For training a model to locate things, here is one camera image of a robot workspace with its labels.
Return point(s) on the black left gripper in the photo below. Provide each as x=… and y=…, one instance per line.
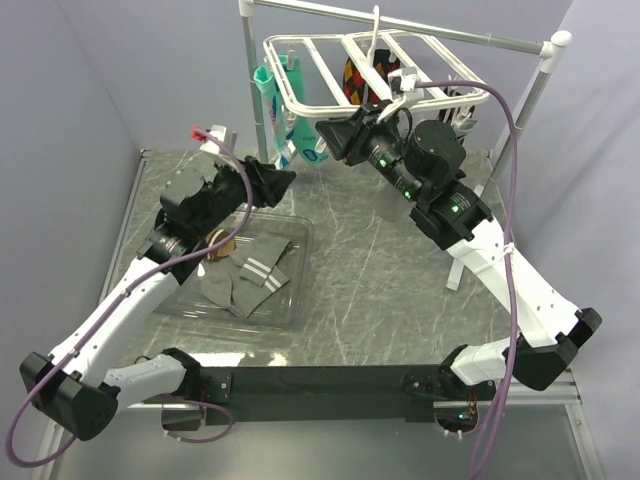
x=269, y=183

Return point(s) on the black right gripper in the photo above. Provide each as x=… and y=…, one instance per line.
x=337, y=133

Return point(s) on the white clip sock hanger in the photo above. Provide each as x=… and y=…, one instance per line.
x=370, y=66

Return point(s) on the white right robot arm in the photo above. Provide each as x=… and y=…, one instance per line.
x=425, y=168

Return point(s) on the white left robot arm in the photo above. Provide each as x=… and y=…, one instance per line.
x=76, y=384

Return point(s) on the teal patterned sock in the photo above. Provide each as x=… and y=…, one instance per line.
x=303, y=135
x=269, y=90

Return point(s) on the red yellow argyle sock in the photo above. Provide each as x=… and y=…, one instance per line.
x=354, y=87

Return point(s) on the silver white drying rack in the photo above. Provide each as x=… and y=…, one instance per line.
x=260, y=111

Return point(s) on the clear plastic bin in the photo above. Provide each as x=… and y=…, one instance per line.
x=281, y=309

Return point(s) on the grey striped sock in bin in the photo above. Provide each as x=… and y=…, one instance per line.
x=256, y=262

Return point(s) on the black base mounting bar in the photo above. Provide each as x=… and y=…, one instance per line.
x=261, y=394

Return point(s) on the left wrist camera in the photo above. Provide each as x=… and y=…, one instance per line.
x=223, y=134

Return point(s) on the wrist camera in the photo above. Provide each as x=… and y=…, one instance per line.
x=223, y=134
x=402, y=80

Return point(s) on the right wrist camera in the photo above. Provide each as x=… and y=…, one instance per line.
x=402, y=80

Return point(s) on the aluminium frame rail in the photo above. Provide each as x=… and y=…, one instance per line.
x=54, y=436

